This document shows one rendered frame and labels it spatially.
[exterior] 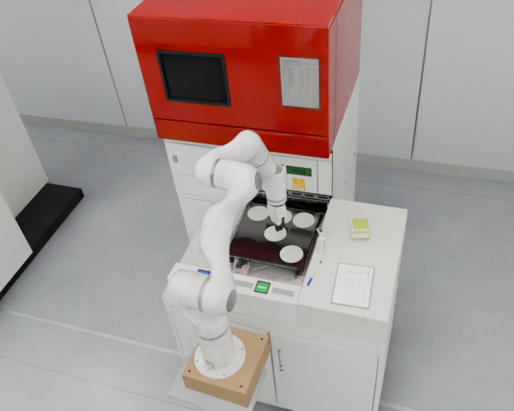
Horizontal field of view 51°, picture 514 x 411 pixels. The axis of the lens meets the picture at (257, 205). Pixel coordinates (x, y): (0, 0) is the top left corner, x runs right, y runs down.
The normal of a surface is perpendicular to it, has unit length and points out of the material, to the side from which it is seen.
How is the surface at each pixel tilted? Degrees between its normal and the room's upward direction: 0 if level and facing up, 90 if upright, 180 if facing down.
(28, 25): 90
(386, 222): 0
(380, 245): 0
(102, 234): 0
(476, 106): 90
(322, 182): 90
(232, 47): 90
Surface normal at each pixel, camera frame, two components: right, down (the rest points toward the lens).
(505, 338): -0.09, -0.73
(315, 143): -0.30, 0.66
